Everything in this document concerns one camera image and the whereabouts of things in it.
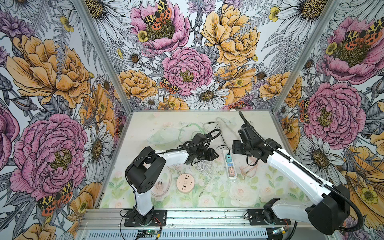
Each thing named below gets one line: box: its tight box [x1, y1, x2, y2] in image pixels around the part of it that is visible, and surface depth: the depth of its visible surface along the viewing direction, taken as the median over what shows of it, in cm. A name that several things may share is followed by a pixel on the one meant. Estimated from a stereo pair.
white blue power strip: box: [222, 150, 238, 180], surface depth 91 cm
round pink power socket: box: [176, 173, 195, 194], surface depth 85 cm
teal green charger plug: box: [225, 152, 232, 163], surface depth 91 cm
